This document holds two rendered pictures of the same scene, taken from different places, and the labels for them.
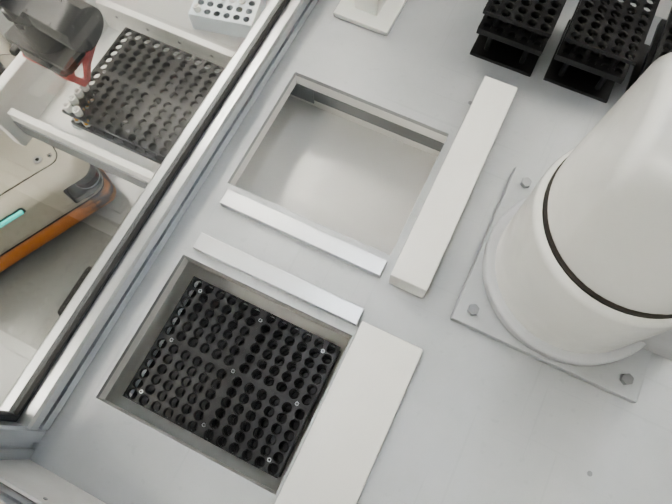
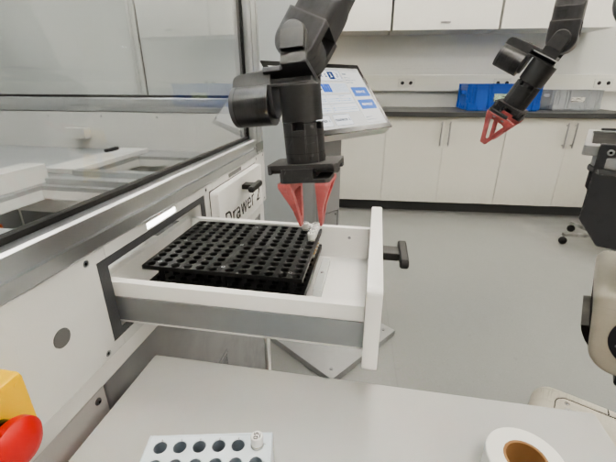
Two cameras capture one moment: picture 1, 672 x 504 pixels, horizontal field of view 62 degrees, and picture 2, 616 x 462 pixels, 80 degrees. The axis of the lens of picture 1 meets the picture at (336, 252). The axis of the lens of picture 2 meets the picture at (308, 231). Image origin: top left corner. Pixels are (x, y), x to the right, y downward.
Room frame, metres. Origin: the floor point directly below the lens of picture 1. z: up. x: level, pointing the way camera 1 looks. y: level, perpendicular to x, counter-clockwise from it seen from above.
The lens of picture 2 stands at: (1.05, 0.22, 1.13)
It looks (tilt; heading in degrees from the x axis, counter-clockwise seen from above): 22 degrees down; 163
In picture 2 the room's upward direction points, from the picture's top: straight up
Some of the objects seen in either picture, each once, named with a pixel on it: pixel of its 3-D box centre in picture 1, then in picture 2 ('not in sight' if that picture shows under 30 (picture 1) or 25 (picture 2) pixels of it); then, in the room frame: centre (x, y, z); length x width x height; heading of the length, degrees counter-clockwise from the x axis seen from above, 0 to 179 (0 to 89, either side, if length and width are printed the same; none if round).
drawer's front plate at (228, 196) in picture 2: not in sight; (240, 198); (0.19, 0.31, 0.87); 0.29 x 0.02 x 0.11; 152
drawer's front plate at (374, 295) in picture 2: not in sight; (373, 271); (0.62, 0.45, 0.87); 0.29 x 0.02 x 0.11; 152
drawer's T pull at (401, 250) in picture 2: not in sight; (394, 253); (0.63, 0.47, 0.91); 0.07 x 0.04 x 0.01; 152
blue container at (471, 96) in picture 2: not in sight; (497, 96); (-1.80, 2.89, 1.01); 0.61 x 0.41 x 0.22; 66
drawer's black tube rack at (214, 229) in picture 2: not in sight; (243, 263); (0.53, 0.27, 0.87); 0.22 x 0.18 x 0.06; 62
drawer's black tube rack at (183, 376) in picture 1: (237, 374); not in sight; (0.10, 0.14, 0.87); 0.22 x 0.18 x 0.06; 62
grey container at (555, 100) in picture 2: not in sight; (568, 99); (-1.60, 3.51, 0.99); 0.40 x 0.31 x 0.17; 66
